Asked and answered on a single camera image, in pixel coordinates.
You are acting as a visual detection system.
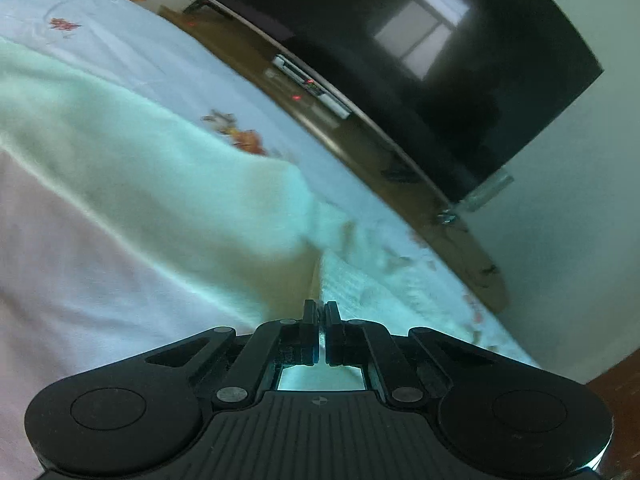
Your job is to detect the white knit sweater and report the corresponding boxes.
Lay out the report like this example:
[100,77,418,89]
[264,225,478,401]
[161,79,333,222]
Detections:
[0,34,482,392]

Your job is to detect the floral white bed sheet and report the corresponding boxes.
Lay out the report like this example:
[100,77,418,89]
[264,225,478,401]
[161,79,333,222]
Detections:
[0,0,539,480]

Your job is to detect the wooden TV stand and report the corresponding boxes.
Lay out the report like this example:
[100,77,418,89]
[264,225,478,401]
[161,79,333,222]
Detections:
[130,0,508,313]

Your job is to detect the black lamp cable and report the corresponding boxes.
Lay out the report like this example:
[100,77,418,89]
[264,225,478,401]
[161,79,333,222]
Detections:
[474,263,501,288]

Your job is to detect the large curved black television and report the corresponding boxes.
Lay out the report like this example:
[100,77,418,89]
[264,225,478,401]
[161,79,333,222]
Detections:
[213,0,602,203]

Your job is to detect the glass table lamp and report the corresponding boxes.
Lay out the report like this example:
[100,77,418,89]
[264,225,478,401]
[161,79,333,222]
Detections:
[435,168,514,226]

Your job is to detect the silver set-top box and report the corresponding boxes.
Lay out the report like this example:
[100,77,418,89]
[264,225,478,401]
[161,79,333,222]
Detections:
[272,54,352,119]

